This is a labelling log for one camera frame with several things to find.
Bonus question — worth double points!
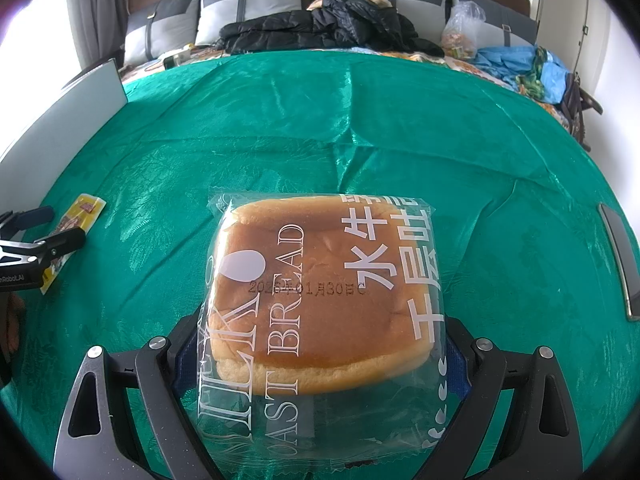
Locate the yellow label snack packet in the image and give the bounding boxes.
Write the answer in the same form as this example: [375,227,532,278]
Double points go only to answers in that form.
[40,193,107,295]

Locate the dark brown bag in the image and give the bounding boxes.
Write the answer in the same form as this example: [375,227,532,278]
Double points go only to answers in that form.
[560,71,605,153]

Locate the grey smartphone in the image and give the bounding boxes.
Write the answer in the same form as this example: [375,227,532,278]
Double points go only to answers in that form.
[597,203,640,322]

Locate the black puffer jacket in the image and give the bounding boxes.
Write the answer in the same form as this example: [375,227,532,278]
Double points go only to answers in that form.
[218,0,446,58]

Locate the grey curtain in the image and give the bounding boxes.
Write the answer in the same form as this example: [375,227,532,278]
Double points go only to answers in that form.
[62,0,128,73]

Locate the white cardboard box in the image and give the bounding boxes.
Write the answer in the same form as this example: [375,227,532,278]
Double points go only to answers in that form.
[0,58,128,176]

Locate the green yellow patterned cloth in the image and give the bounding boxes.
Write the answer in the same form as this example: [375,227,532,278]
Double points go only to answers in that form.
[515,45,551,101]

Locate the bread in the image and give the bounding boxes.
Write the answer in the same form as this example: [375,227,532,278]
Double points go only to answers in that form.
[197,191,448,480]

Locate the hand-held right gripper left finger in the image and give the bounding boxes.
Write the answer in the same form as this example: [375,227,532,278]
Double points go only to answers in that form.
[52,307,213,480]

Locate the clear plastic bag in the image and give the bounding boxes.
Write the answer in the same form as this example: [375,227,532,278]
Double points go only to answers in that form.
[441,1,487,59]

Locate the white door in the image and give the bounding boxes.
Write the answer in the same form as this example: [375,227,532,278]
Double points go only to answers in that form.
[530,0,591,91]

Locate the blue cloth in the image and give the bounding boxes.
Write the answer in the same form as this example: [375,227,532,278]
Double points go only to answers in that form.
[472,45,568,106]

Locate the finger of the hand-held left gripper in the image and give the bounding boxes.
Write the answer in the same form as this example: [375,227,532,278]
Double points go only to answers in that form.
[0,205,55,241]
[0,229,87,267]

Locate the small grey box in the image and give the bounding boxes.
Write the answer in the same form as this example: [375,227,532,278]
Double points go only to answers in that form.
[162,50,193,70]

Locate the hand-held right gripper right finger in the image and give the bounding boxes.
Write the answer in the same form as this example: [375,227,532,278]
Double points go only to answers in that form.
[422,316,582,480]

